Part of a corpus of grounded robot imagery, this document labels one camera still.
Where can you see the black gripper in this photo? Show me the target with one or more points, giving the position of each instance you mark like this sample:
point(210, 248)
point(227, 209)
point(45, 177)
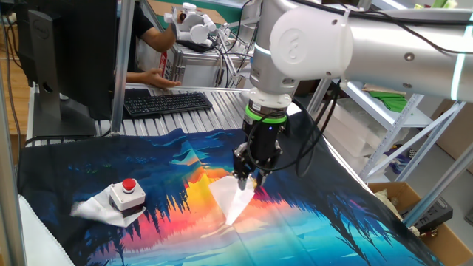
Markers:
point(264, 138)

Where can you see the white paper napkin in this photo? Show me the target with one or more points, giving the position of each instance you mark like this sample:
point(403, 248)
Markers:
point(233, 199)

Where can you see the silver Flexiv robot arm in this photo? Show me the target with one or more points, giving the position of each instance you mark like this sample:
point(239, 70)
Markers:
point(388, 55)

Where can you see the bare person forearm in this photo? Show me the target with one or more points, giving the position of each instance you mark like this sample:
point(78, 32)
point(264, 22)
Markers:
point(135, 77)
point(159, 38)

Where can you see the bare person hand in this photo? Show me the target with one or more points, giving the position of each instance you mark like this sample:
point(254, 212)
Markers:
point(160, 79)

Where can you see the forest sunset print tablecloth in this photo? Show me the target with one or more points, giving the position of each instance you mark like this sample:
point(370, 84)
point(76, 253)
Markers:
point(332, 221)

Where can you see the translucent plastic box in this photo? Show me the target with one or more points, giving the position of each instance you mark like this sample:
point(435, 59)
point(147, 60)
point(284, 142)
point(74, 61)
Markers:
point(347, 129)

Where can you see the black keyboard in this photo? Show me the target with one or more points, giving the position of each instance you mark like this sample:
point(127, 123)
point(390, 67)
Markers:
point(166, 104)

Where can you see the silver metal case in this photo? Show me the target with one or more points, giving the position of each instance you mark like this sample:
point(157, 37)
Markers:
point(199, 70)

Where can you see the emergency stop button box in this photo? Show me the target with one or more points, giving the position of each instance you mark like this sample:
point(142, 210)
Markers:
point(125, 197)

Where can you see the white metal shelf rack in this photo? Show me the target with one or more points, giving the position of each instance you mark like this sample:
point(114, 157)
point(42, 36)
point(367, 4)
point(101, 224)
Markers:
point(388, 118)

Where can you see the white handheld device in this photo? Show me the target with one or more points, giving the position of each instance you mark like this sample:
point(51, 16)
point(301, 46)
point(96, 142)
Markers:
point(196, 31)

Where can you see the green folded sheet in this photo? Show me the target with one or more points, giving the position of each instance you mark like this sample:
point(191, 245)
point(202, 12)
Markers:
point(391, 101)

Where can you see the white wiping cloth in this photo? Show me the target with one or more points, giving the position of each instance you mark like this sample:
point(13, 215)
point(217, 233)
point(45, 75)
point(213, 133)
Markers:
point(92, 212)

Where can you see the black electronic device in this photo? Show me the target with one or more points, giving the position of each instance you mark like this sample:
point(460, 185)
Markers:
point(432, 216)

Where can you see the brown cardboard sheet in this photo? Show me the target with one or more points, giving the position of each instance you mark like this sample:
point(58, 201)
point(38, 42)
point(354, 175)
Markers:
point(166, 7)

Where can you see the person torso black shirt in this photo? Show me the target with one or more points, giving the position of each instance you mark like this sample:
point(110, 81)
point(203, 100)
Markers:
point(138, 22)

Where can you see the black computer monitor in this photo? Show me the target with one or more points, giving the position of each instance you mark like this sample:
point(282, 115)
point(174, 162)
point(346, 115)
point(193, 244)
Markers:
point(81, 55)

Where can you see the brown cardboard box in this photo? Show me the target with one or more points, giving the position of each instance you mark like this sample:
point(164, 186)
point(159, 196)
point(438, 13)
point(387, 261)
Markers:
point(451, 247)

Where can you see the white foam sheet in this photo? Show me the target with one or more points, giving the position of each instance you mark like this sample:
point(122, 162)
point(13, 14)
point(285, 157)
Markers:
point(40, 240)

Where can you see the aluminium frame post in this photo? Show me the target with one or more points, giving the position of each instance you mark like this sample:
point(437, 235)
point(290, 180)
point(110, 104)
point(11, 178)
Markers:
point(122, 74)
point(436, 188)
point(9, 203)

